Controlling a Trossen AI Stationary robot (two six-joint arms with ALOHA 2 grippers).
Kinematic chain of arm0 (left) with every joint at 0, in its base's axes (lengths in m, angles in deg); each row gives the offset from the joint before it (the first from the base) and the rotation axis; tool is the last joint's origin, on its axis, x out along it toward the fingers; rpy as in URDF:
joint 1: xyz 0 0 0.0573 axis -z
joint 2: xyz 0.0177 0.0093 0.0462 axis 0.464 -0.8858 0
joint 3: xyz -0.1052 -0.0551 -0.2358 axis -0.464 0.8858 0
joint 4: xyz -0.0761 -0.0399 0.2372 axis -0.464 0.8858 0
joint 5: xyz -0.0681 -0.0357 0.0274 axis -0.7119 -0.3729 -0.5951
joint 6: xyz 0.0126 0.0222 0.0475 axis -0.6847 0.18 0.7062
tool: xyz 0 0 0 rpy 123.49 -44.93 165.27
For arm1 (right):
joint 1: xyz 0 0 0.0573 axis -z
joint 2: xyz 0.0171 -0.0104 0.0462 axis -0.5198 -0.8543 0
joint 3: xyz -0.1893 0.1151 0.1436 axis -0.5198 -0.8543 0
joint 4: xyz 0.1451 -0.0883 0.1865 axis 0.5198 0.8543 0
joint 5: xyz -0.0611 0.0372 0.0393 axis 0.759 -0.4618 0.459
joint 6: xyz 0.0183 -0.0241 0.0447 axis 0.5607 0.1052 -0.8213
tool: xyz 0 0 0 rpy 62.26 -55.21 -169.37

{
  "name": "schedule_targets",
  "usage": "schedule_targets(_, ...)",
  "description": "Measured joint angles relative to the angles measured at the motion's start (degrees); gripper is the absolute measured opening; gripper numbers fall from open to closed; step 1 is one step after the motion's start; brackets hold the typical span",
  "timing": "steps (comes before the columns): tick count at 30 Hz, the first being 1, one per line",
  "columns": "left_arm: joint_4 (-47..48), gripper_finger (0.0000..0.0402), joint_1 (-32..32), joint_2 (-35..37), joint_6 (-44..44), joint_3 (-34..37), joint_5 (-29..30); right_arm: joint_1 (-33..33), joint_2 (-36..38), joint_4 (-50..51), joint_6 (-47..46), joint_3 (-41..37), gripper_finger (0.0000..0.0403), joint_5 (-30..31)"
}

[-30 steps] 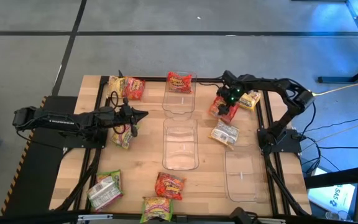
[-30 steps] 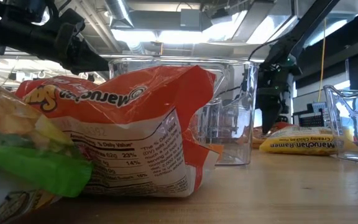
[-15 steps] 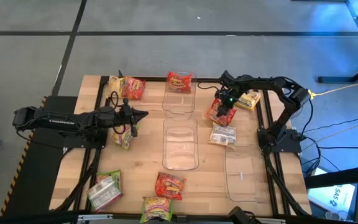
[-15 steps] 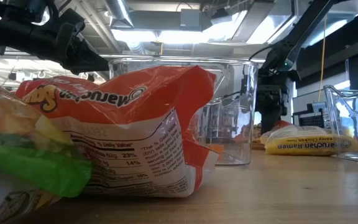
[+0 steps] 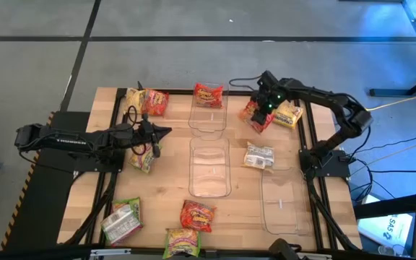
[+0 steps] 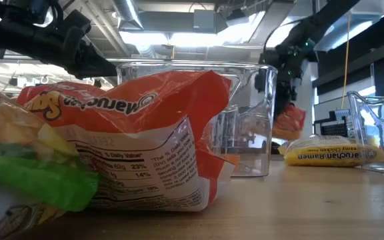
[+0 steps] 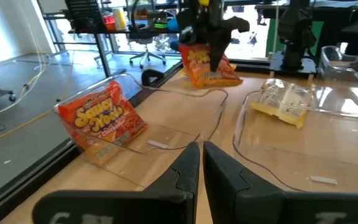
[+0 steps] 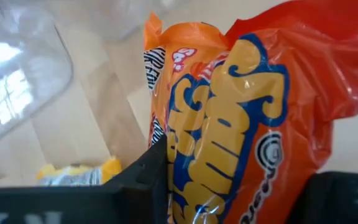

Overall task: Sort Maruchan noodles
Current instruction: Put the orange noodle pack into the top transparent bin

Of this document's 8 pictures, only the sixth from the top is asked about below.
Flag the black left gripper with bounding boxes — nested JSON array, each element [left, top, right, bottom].
[[54, 9, 119, 81]]

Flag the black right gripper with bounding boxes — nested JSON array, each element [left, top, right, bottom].
[[273, 61, 303, 118]]

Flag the orange Maruchan ramen pack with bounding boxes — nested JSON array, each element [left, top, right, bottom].
[[15, 69, 236, 213], [271, 103, 307, 141]]

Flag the yellow Maruchan ramen pack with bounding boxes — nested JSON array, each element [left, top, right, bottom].
[[277, 134, 384, 168]]

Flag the clear plastic storage bin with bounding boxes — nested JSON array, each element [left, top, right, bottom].
[[347, 90, 384, 177], [207, 103, 266, 159], [115, 61, 279, 179]]

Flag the green Maruchan ramen pack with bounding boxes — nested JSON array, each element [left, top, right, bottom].
[[0, 78, 100, 240]]

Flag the long white light bar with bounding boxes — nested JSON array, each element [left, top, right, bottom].
[[90, 56, 299, 69]]

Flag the black perforated rack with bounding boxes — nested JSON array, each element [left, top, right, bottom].
[[313, 109, 352, 138]]

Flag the grey ceiling box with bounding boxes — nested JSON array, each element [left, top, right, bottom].
[[193, 9, 219, 34]]

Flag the silver round ventilation duct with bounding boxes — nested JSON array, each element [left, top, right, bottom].
[[111, 0, 145, 30]]

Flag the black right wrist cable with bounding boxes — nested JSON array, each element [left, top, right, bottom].
[[263, 19, 301, 53]]

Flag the yellow extension cord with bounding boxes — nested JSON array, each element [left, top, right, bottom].
[[340, 11, 352, 101]]

